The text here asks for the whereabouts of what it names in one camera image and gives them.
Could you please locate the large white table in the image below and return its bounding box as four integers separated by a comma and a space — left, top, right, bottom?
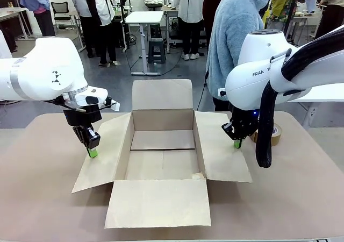
289, 44, 344, 127

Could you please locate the person in blue fleece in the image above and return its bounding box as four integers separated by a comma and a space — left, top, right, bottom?
206, 0, 270, 112

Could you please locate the person in white coat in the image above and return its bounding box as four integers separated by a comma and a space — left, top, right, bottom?
173, 0, 207, 61

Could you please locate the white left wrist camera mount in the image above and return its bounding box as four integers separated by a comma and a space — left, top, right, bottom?
99, 96, 121, 112

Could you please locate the small white standing desk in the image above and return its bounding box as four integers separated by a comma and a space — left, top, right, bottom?
123, 10, 165, 76

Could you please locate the black light stand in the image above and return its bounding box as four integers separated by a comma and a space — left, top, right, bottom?
117, 0, 133, 53

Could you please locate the brown packing tape roll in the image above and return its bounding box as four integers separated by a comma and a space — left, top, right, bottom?
249, 123, 283, 147

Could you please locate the black stand pole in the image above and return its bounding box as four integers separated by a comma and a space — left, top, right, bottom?
283, 0, 302, 48

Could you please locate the person in blue shirt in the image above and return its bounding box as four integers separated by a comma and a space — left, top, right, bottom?
18, 0, 56, 38

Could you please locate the person with black apron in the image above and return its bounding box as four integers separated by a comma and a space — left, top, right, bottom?
67, 0, 119, 67

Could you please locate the black right arm cable sleeve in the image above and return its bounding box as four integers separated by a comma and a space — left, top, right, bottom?
255, 31, 344, 169

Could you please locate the black floor cable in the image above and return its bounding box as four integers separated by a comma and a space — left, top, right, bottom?
125, 47, 184, 75

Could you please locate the person in yellow apron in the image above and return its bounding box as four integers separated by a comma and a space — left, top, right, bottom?
262, 0, 277, 30

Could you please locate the grey background desk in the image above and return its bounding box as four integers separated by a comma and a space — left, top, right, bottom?
0, 7, 38, 40

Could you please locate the person in dark brown trousers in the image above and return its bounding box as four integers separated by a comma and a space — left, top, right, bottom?
314, 0, 344, 40

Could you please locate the black mesh office chair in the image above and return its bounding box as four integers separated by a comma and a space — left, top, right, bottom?
51, 1, 78, 32

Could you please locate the person in dark maroon clothes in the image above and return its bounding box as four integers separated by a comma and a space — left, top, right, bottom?
203, 0, 232, 49

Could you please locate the brown cardboard box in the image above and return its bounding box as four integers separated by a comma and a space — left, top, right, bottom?
71, 79, 253, 229

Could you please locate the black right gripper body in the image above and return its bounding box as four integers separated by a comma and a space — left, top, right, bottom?
230, 106, 260, 141

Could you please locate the black step stool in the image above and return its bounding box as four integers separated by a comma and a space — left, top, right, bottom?
147, 38, 167, 65

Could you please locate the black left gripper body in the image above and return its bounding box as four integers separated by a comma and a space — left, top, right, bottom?
63, 105, 103, 127

